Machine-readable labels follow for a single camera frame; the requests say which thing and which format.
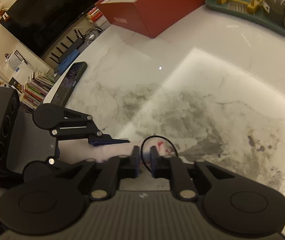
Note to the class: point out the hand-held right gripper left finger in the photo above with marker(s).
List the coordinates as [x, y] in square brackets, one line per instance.
[133, 160]

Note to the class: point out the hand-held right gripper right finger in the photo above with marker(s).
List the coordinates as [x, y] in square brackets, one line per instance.
[154, 162]

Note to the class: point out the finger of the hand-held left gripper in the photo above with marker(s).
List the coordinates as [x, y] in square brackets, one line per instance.
[60, 165]
[107, 141]

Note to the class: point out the white red-printed shopping bag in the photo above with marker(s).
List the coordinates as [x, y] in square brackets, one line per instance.
[112, 152]

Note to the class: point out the black rubber band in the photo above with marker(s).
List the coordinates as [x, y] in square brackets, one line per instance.
[141, 150]

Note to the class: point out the red cardboard box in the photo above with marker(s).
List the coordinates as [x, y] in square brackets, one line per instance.
[157, 17]

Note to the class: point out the stack of books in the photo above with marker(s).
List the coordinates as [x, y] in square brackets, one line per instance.
[36, 92]

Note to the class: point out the black smartphone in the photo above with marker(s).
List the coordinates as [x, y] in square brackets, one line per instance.
[68, 85]

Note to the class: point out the white papers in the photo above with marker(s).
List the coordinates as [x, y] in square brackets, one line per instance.
[12, 65]

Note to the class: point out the blue pouch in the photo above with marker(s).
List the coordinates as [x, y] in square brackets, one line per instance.
[67, 61]

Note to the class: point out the black router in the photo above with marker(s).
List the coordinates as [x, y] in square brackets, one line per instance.
[73, 46]

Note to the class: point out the black television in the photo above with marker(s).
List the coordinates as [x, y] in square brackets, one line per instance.
[52, 12]

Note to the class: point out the green tray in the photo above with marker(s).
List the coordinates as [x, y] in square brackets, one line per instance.
[245, 17]

